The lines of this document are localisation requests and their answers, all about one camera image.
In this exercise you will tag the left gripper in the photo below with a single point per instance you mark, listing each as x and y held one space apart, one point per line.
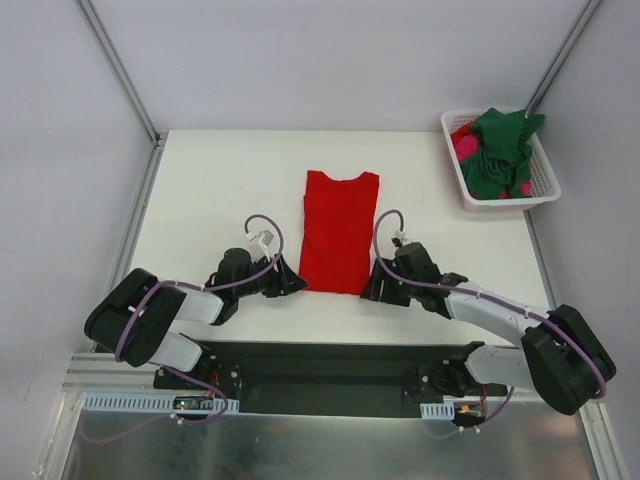
282 281

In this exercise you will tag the green t-shirt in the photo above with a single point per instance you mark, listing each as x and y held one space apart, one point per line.
500 167

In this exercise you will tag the red t-shirt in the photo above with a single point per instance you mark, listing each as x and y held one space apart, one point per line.
338 231

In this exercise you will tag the white plastic basket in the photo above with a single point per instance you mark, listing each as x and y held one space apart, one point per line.
545 187

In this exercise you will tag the left white cable duct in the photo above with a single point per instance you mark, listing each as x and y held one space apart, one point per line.
158 404

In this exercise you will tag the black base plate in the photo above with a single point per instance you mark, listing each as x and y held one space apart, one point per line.
384 381

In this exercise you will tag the right white cable duct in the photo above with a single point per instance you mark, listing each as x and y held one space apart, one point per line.
444 411

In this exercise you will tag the pink garment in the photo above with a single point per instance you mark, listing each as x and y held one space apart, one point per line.
466 143

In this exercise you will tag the right aluminium frame post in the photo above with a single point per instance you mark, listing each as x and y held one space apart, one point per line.
577 30

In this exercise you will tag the left aluminium frame post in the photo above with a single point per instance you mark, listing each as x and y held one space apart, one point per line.
98 31

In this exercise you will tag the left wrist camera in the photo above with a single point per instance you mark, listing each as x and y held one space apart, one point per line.
259 243

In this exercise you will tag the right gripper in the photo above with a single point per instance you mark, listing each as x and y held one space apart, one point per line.
385 284

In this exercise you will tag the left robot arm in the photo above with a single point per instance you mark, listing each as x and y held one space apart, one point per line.
133 322

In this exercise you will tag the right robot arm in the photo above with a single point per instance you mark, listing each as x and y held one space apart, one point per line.
554 353

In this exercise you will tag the aluminium frame post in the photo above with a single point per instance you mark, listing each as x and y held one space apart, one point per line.
577 30
98 31

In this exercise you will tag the white cable duct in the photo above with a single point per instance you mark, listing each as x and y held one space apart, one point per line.
444 411
158 404

